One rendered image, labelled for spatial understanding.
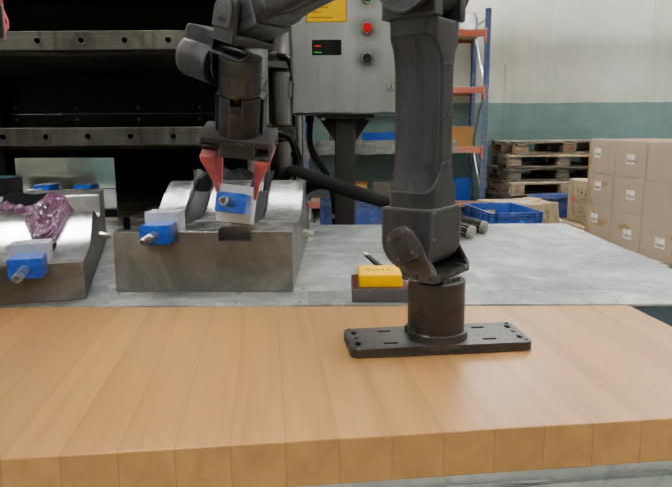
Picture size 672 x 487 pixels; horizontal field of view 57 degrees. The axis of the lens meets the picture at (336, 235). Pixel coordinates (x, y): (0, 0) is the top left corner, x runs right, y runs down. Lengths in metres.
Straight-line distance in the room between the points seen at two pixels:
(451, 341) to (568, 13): 7.66
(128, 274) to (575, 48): 7.57
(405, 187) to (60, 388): 0.39
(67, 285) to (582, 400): 0.68
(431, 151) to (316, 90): 1.12
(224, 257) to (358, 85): 0.95
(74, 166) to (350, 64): 0.80
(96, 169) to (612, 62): 7.23
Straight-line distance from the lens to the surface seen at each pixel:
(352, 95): 1.75
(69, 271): 0.94
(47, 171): 1.86
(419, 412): 0.55
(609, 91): 8.37
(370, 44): 1.77
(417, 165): 0.66
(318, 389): 0.59
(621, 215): 5.01
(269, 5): 0.79
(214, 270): 0.92
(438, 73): 0.66
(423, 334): 0.68
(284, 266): 0.91
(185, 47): 0.90
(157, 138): 1.76
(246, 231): 0.95
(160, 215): 0.94
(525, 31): 8.05
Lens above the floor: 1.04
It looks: 10 degrees down
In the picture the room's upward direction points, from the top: straight up
